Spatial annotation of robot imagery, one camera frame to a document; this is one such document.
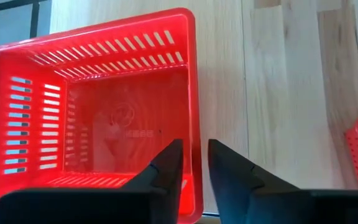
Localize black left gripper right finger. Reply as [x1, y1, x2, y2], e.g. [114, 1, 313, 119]
[208, 138, 358, 224]

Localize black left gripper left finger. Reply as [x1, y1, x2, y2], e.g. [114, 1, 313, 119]
[0, 138, 185, 224]

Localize black metal frame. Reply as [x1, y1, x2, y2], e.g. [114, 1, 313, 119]
[0, 0, 48, 40]

